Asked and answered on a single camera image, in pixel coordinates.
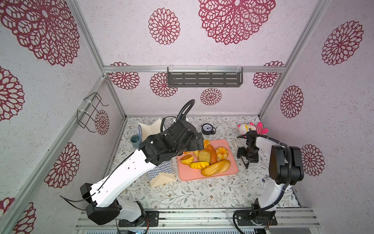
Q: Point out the round yellow tart bread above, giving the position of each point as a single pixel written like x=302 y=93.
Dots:
x=187 y=159

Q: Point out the black wire wall rack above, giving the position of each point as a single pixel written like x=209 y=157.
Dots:
x=93 y=117

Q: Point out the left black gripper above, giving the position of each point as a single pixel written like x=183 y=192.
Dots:
x=193 y=146

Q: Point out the black alarm clock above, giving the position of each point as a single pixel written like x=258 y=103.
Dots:
x=208 y=129

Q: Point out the yellow ring donut bread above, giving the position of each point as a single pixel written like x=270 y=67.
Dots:
x=222 y=153

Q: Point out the grey wall shelf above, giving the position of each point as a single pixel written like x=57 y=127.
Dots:
x=207 y=79

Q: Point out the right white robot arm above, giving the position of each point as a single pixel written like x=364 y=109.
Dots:
x=285 y=167

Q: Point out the yellow twisted bread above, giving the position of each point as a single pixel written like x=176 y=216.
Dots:
x=199 y=165

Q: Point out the brown croissant bread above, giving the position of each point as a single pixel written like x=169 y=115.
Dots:
x=212 y=154

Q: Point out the blue checkered paper bag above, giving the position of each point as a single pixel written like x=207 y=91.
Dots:
x=157 y=153

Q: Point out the long baguette bread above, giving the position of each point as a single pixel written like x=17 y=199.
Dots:
x=216 y=168

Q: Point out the pink white plush toy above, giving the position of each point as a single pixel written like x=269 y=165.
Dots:
x=259 y=128

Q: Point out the sliced toast bread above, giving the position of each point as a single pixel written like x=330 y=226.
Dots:
x=204 y=155

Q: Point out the pink plastic tray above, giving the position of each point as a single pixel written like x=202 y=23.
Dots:
x=186 y=173

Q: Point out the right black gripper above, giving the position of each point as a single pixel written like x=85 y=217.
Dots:
x=240 y=152

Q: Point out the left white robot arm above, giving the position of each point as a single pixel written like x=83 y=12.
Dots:
x=103 y=200

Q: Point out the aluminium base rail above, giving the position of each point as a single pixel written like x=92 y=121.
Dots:
x=208 y=221

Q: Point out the teal ceramic cup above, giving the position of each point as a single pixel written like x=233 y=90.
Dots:
x=136 y=141

